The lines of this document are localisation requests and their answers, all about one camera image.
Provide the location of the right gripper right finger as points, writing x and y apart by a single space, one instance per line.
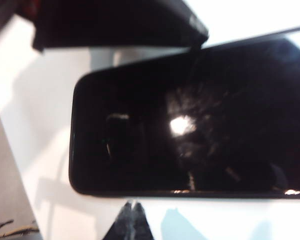
142 227

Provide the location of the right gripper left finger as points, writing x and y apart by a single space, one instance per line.
122 227

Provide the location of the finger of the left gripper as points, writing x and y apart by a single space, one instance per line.
115 22

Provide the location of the black smartphone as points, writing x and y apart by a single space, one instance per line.
140 100

